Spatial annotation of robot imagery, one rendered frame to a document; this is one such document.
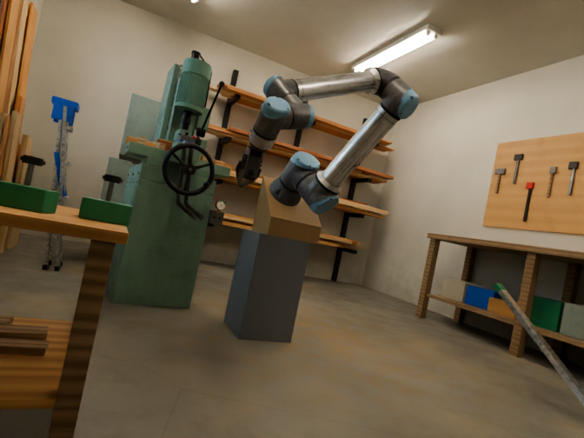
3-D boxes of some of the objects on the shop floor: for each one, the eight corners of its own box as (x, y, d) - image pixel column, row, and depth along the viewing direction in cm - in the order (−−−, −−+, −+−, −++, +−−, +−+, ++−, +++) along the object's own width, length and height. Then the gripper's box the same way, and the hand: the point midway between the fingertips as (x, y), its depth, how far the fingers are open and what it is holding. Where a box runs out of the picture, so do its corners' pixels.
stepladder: (33, 271, 257) (50, 93, 255) (39, 264, 280) (54, 101, 278) (62, 271, 265) (78, 99, 262) (65, 265, 288) (80, 106, 285)
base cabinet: (110, 303, 214) (137, 177, 216) (103, 281, 265) (125, 179, 267) (189, 308, 236) (214, 195, 238) (169, 287, 287) (189, 193, 289)
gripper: (273, 140, 144) (253, 181, 157) (249, 130, 142) (232, 173, 155) (270, 153, 137) (250, 195, 151) (246, 142, 135) (228, 186, 149)
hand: (241, 186), depth 150 cm, fingers closed
